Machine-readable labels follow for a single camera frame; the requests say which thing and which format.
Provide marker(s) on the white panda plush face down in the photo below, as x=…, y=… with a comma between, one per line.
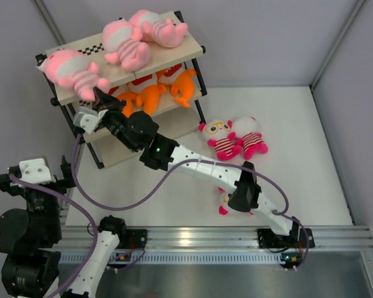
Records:
x=248, y=136

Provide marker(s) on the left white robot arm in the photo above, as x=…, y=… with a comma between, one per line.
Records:
x=28, y=235

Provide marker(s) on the white panda plush with glasses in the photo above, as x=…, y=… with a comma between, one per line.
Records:
x=221, y=138

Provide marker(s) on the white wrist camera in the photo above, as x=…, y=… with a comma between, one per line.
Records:
x=35, y=171
x=88, y=119

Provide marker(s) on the beige three-tier shelf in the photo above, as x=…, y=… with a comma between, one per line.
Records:
x=174, y=121

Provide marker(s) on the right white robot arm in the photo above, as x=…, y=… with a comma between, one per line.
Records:
x=240, y=181

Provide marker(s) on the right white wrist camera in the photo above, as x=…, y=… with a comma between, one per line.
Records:
x=88, y=119

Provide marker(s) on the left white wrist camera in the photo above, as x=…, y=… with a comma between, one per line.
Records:
x=35, y=171

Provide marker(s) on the white slotted cable duct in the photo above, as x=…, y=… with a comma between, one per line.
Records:
x=201, y=257

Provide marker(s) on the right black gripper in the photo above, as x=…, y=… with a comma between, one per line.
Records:
x=102, y=101

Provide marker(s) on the orange shark plush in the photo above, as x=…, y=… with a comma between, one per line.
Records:
x=179, y=79
x=148, y=91
x=122, y=93

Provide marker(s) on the white panda plush front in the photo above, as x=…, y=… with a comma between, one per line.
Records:
x=225, y=210

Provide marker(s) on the aluminium mounting rail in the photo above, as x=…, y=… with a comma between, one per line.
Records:
x=187, y=216

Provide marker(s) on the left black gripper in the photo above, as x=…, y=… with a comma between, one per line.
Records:
x=68, y=182

